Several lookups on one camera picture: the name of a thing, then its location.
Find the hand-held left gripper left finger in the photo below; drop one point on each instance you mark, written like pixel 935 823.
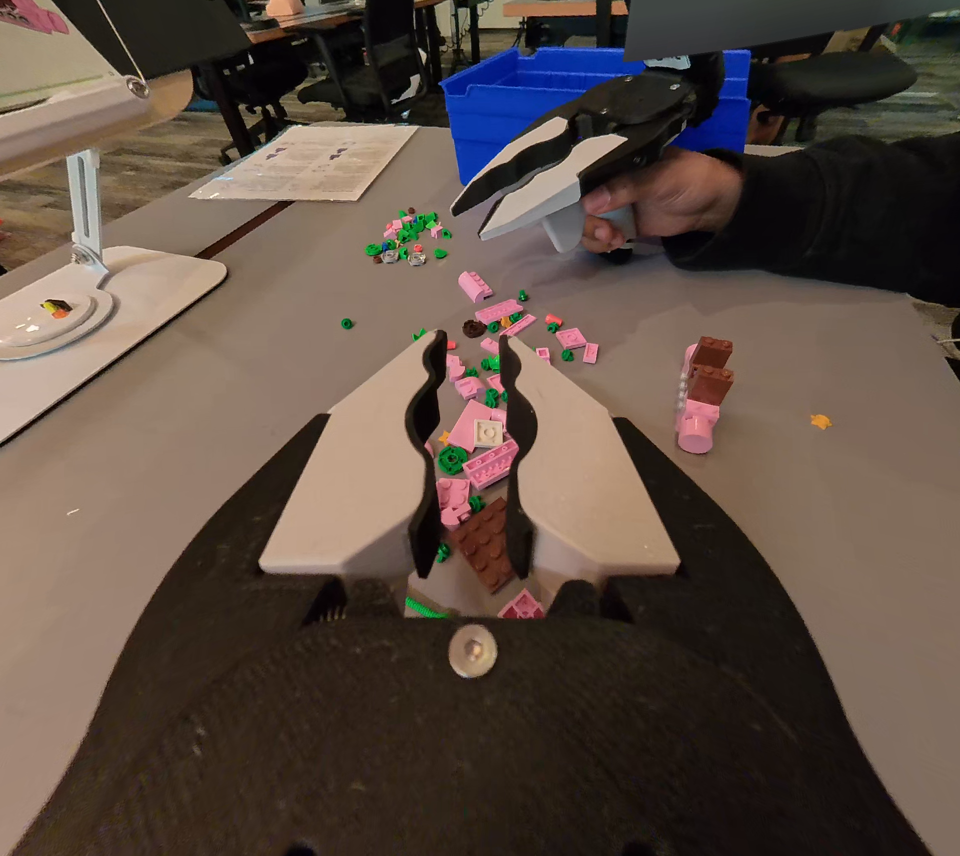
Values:
pixel 345 489

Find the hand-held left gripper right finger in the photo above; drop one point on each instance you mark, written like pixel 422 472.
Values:
pixel 592 496

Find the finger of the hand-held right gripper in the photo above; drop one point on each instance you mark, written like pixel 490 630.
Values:
pixel 547 196
pixel 536 140

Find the pile of pink toy bricks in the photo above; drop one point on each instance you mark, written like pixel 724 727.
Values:
pixel 491 462

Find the pink brown brick assembly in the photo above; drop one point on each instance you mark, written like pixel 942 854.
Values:
pixel 712 354

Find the person's right forearm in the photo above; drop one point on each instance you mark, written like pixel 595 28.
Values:
pixel 825 219

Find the person's right hand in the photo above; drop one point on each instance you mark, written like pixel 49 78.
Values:
pixel 675 196

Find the blue plastic bin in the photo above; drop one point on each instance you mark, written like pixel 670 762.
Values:
pixel 510 121

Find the pink curved slope toy brick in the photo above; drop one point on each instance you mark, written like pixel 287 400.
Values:
pixel 476 286

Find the brown square toy plate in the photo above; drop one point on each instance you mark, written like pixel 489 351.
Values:
pixel 480 541

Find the cream square toy plate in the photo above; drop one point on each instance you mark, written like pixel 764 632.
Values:
pixel 487 434

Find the orange carrot toy piece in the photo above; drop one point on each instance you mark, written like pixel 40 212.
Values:
pixel 553 321

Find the green toy rod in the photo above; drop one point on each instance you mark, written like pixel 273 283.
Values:
pixel 420 606

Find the pile of green toy pieces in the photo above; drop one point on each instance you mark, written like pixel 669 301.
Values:
pixel 409 224

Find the black office chair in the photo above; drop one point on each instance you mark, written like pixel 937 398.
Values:
pixel 832 80
pixel 390 9

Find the printed paper sheet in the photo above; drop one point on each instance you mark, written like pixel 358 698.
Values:
pixel 315 159

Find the yellow star toy piece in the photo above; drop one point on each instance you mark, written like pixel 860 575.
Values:
pixel 821 420

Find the white book stand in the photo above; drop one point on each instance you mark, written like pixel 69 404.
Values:
pixel 150 286

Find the small orange black toy piece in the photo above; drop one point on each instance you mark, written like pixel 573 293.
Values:
pixel 56 307

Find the open instruction booklet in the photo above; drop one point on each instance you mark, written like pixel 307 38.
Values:
pixel 45 61

